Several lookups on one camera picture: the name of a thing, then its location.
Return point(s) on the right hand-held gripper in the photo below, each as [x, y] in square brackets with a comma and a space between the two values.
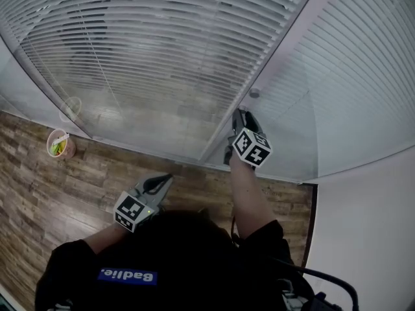
[253, 149]

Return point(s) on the pink paper cup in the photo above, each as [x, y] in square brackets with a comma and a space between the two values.
[70, 149]

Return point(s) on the person's left forearm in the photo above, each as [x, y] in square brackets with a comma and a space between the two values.
[103, 240]

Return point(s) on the dark device box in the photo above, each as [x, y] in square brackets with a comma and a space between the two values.
[324, 303]

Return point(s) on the person's right forearm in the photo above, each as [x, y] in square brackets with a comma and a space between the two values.
[251, 199]

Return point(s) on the dark skirting strip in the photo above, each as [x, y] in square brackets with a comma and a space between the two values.
[309, 225]

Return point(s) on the green wrapper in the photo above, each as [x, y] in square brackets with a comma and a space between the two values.
[55, 148]

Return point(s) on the grey harness clip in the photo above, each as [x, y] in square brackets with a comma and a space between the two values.
[61, 306]
[291, 298]

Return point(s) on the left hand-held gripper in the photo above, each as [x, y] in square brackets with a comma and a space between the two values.
[129, 209]

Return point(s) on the glass door with blinds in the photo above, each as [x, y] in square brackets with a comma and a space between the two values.
[356, 76]

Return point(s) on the person's black shirt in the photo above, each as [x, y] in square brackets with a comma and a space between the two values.
[81, 271]

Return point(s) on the grey window bottom rail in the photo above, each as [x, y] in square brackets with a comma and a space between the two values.
[146, 149]

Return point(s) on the grey window frame post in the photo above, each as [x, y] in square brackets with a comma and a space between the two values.
[45, 89]
[279, 53]

